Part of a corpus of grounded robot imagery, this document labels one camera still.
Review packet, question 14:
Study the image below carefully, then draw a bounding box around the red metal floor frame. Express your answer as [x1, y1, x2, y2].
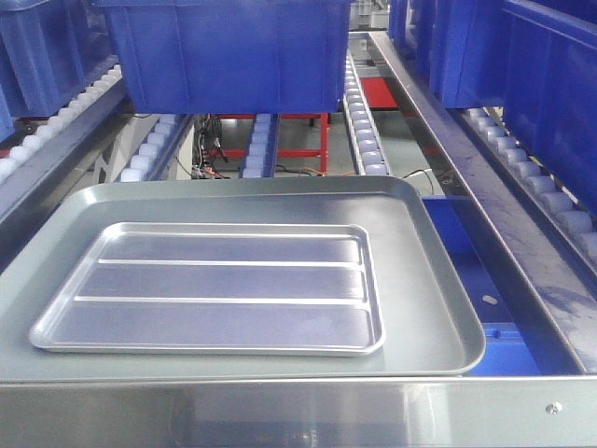
[215, 77, 398, 177]

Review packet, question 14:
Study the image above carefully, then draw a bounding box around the left steel divider rail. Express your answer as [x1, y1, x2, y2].
[1, 80, 131, 269]

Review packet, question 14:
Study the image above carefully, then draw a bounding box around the large grey metal tray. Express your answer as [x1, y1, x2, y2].
[1, 176, 485, 384]

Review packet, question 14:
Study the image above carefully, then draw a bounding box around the right white roller track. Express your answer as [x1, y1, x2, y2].
[342, 52, 391, 175]

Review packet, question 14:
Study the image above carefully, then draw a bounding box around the far right roller track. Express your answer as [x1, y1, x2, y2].
[463, 108, 596, 267]

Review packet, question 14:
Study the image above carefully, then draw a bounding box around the right steel divider rail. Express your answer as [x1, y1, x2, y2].
[368, 32, 596, 374]

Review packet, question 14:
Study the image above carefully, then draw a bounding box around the far left roller track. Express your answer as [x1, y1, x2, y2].
[1, 63, 122, 183]

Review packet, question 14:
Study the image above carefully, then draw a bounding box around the blue bin lower right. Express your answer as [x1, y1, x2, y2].
[421, 195, 542, 376]

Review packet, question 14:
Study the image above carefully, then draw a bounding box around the ribbed silver metal tray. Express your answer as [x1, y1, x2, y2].
[29, 222, 385, 357]

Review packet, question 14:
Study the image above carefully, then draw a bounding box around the left white roller track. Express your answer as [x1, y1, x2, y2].
[116, 114, 193, 182]

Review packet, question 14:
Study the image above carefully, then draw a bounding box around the blue bin upper left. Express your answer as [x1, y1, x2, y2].
[1, 0, 117, 139]

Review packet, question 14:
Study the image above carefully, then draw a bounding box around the large blue centre bin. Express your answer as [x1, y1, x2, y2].
[96, 1, 351, 114]

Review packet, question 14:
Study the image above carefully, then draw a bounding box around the blue bin upper right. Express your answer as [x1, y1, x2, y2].
[389, 1, 596, 211]

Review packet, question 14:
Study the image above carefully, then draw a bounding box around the steel divider rail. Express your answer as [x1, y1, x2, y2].
[1, 80, 131, 269]
[368, 32, 596, 374]

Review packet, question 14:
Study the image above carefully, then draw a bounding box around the white roller track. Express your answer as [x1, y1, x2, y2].
[116, 114, 193, 182]
[342, 52, 391, 175]
[239, 114, 280, 178]

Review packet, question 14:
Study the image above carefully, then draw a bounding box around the front steel shelf beam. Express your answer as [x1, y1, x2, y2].
[1, 376, 596, 447]

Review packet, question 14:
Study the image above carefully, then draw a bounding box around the centre white roller track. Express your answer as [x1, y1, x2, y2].
[239, 114, 280, 178]

